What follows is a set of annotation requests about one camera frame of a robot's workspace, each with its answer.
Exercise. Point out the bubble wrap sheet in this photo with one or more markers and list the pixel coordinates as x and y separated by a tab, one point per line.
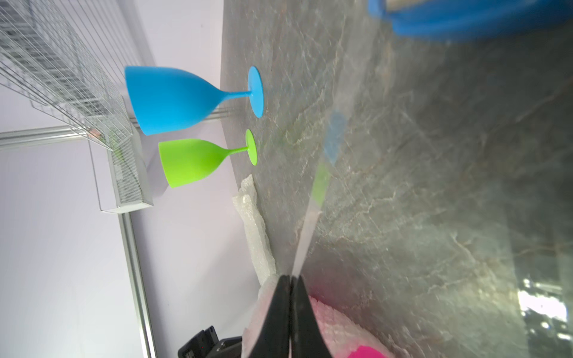
341	335
246	204

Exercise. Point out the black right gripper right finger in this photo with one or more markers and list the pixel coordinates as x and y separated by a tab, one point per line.
305	337

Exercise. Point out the green plastic wine glass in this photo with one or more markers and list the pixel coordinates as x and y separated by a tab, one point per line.
190	160

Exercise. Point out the white mesh wall basket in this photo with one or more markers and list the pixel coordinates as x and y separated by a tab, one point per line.
121	181

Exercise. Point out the pink plastic wine glass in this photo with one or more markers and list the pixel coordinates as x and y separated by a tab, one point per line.
366	352

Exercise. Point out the blue tape dispenser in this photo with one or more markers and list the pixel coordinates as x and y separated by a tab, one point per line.
469	20

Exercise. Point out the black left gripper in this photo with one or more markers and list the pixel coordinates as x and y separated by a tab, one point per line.
206	344

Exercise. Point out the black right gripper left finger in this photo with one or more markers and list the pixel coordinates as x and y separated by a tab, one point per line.
268	331

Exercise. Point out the blue plastic wine glass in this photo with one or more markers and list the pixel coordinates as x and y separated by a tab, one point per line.
167	99

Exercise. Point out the white wire wall shelf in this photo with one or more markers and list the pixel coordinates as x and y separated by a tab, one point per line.
44	59

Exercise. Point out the clear adhesive tape strip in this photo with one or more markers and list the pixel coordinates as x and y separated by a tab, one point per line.
354	63

